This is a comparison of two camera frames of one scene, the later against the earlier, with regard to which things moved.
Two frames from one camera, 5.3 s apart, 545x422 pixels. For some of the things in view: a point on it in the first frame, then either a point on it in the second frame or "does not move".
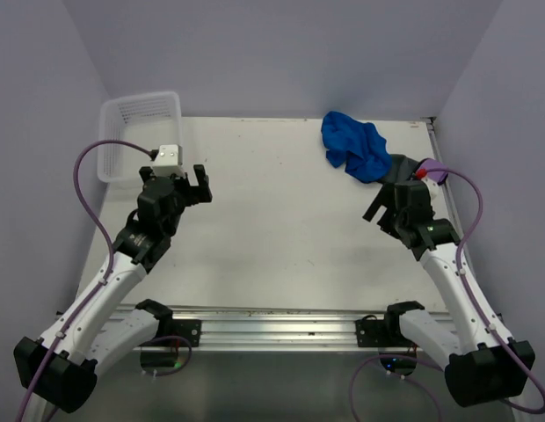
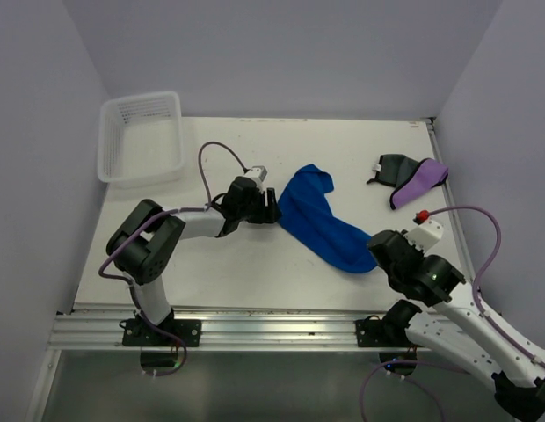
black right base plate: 379,332 does not move
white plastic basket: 146,120 does not move
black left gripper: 203,194 to 266,214
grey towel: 402,168 does not move
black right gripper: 381,200 to 416,249
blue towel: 359,145 to 304,211
